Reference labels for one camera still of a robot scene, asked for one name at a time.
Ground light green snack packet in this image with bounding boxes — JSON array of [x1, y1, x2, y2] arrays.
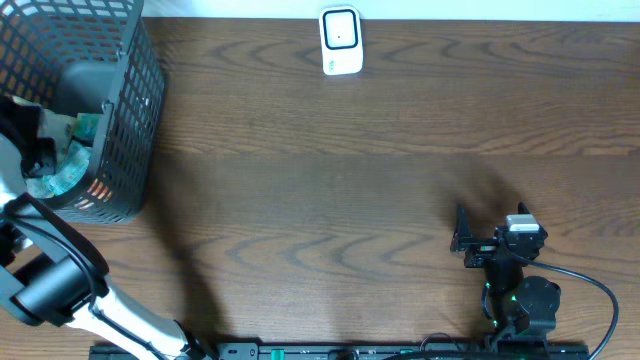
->
[[26, 140, 91, 198]]

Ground teal small snack packet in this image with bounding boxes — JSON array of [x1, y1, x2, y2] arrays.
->
[[72, 113, 101, 146]]

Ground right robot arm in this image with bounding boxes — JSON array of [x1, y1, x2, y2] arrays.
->
[[450, 203, 561, 352]]

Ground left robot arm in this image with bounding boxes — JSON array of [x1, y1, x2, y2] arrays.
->
[[1, 97, 219, 359]]

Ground white barcode scanner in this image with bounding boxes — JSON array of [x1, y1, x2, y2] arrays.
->
[[319, 6, 364, 76]]

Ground dark grey mesh plastic basket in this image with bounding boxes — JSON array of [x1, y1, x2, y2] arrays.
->
[[1, 0, 165, 224]]

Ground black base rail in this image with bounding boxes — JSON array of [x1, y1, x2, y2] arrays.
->
[[88, 341, 591, 360]]

